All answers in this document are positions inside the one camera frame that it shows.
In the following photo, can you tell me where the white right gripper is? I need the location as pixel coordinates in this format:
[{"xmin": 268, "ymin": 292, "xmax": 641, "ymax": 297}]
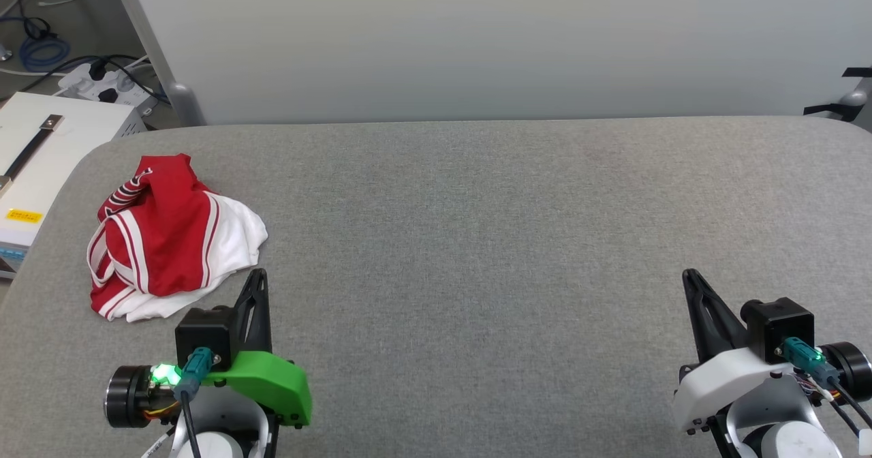
[{"xmin": 672, "ymin": 269, "xmax": 799, "ymax": 436}]

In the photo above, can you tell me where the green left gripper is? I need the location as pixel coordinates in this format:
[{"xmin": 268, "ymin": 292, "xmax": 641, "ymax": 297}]
[{"xmin": 202, "ymin": 268, "xmax": 313, "ymax": 427}]

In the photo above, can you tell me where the red and white t-shirt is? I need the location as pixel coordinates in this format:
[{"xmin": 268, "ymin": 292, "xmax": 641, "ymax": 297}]
[{"xmin": 87, "ymin": 154, "xmax": 268, "ymax": 323}]

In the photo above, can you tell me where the grey partition foot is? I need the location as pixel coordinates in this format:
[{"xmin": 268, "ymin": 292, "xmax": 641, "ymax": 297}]
[
  {"xmin": 166, "ymin": 82, "xmax": 206, "ymax": 127},
  {"xmin": 803, "ymin": 67, "xmax": 872, "ymax": 132}
]

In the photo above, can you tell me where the white equipment box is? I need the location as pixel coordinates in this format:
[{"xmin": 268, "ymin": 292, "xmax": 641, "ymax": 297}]
[{"xmin": 0, "ymin": 91, "xmax": 149, "ymax": 280}]

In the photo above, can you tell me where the white power strip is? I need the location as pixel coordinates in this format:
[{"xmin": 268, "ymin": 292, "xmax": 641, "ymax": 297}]
[{"xmin": 57, "ymin": 61, "xmax": 156, "ymax": 112}]

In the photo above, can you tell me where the white partition panel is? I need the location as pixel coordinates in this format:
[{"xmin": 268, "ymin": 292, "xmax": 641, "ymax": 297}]
[{"xmin": 112, "ymin": 0, "xmax": 872, "ymax": 127}]

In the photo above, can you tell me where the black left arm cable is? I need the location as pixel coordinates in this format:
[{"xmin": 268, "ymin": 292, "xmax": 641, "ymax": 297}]
[{"xmin": 173, "ymin": 348, "xmax": 217, "ymax": 458}]

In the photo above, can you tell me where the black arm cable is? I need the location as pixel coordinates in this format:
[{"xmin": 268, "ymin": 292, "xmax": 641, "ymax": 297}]
[
  {"xmin": 173, "ymin": 348, "xmax": 217, "ymax": 458},
  {"xmin": 781, "ymin": 337, "xmax": 872, "ymax": 433}
]

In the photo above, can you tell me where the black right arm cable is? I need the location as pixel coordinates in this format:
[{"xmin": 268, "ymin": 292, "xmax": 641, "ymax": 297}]
[{"xmin": 781, "ymin": 337, "xmax": 872, "ymax": 433}]

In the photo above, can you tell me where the black strap handle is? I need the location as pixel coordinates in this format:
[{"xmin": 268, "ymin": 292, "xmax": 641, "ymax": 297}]
[{"xmin": 3, "ymin": 114, "xmax": 64, "ymax": 181}]

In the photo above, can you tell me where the blue coiled cable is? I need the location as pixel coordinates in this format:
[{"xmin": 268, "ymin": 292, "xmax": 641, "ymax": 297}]
[{"xmin": 16, "ymin": 31, "xmax": 72, "ymax": 72}]

